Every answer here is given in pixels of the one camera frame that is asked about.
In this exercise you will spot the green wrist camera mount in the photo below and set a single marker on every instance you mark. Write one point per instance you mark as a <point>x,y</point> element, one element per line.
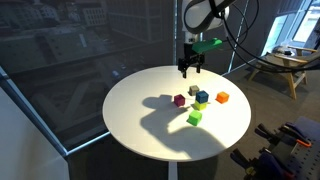
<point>206,46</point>

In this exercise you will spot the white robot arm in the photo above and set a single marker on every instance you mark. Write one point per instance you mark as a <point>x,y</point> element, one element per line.
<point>200,16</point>

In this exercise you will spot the vertical window frame bar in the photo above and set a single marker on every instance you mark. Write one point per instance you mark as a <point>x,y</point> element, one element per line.
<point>175,33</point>

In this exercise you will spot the pink block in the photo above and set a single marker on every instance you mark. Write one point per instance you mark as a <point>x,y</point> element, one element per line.
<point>179,100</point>

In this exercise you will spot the orange block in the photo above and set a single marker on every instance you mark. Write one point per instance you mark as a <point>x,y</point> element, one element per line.
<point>222,97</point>

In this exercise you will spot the grey block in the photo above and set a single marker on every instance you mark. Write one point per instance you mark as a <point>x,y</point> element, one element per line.
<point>194,90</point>

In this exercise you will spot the yellow-green block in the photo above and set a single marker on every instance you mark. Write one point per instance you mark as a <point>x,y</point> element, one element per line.
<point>200,106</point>

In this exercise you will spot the blue block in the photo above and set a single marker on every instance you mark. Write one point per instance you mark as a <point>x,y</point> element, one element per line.
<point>202,96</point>

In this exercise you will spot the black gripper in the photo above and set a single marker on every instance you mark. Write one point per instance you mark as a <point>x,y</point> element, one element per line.
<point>190,60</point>

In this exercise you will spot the green block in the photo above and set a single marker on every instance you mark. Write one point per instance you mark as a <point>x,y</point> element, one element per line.
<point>194,118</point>

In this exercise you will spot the grey slanted window post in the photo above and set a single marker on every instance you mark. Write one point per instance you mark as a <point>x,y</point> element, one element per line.
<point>33,111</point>

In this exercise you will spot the white table pedestal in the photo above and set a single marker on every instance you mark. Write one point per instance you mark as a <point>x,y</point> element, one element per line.
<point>172,171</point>

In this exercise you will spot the small white black gadget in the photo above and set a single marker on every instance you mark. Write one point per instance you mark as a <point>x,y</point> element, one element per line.
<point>286,50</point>

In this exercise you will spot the wooden chair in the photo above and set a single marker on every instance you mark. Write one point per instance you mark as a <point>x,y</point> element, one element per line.
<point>290,65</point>

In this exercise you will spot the black perforated breadboard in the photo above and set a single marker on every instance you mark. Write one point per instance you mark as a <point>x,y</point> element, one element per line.
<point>306,160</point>

